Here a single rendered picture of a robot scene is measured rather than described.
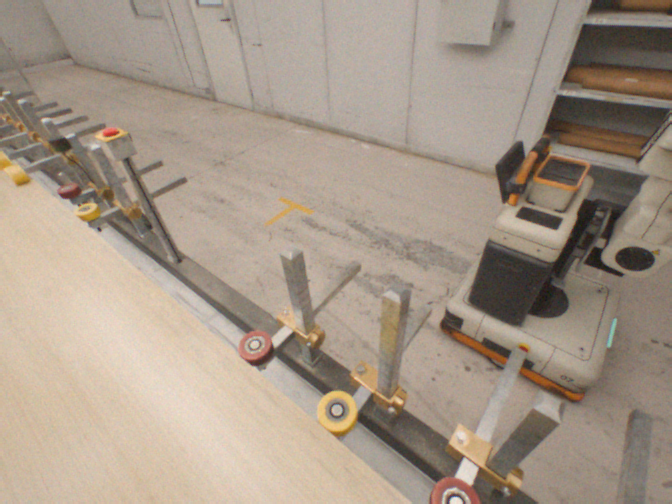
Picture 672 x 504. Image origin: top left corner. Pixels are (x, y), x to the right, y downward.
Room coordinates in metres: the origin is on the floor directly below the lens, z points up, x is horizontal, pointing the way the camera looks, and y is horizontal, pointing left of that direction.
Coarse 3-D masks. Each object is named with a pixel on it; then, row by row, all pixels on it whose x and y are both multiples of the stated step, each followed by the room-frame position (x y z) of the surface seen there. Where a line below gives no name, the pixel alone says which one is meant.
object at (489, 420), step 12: (516, 348) 0.42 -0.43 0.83; (516, 360) 0.39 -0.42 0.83; (504, 372) 0.36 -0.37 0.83; (516, 372) 0.36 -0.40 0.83; (504, 384) 0.34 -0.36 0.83; (492, 396) 0.31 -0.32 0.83; (504, 396) 0.31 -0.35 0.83; (492, 408) 0.29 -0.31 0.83; (480, 420) 0.26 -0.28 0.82; (492, 420) 0.26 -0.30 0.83; (480, 432) 0.24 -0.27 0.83; (492, 432) 0.24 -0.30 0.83; (468, 468) 0.18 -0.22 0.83; (468, 480) 0.16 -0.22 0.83
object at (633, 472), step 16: (640, 416) 0.25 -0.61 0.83; (640, 432) 0.22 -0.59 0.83; (624, 448) 0.20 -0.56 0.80; (640, 448) 0.19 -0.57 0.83; (624, 464) 0.17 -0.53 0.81; (640, 464) 0.16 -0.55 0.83; (624, 480) 0.14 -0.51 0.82; (640, 480) 0.14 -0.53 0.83; (624, 496) 0.12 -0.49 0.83; (640, 496) 0.12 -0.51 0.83
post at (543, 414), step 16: (544, 400) 0.18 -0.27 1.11; (560, 400) 0.18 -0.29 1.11; (528, 416) 0.18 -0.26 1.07; (544, 416) 0.17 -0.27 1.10; (560, 416) 0.16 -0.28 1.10; (512, 432) 0.18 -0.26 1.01; (528, 432) 0.17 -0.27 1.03; (544, 432) 0.16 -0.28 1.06; (496, 448) 0.19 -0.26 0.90; (512, 448) 0.17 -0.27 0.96; (528, 448) 0.16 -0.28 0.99; (496, 464) 0.17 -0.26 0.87; (512, 464) 0.16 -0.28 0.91; (480, 480) 0.17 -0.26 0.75
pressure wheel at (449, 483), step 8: (440, 480) 0.15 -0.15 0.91; (448, 480) 0.14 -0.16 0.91; (456, 480) 0.14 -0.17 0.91; (440, 488) 0.13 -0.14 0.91; (448, 488) 0.13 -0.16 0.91; (456, 488) 0.13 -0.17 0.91; (464, 488) 0.13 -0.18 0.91; (472, 488) 0.13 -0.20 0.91; (432, 496) 0.12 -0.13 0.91; (440, 496) 0.12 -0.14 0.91; (448, 496) 0.12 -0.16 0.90; (456, 496) 0.12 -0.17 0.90; (464, 496) 0.12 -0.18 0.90; (472, 496) 0.12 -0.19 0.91
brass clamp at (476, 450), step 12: (468, 432) 0.24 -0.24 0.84; (456, 444) 0.22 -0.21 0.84; (468, 444) 0.22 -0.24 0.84; (480, 444) 0.21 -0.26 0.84; (456, 456) 0.21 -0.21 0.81; (468, 456) 0.20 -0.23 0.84; (480, 456) 0.19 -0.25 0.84; (480, 468) 0.18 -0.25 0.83; (516, 468) 0.17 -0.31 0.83; (492, 480) 0.16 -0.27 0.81; (504, 480) 0.15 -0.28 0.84; (516, 480) 0.15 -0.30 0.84; (504, 492) 0.14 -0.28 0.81; (516, 492) 0.14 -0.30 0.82
